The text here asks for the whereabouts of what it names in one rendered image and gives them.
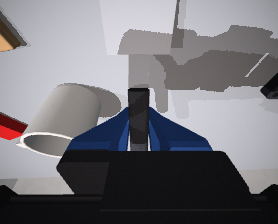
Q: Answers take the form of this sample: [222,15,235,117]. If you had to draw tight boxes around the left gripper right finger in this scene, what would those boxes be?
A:
[148,107,213,151]

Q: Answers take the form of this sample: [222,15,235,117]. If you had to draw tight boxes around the light wood cutting board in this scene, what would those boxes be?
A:
[0,19,21,52]

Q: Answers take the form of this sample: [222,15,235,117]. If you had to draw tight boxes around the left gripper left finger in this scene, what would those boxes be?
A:
[64,107,129,153]

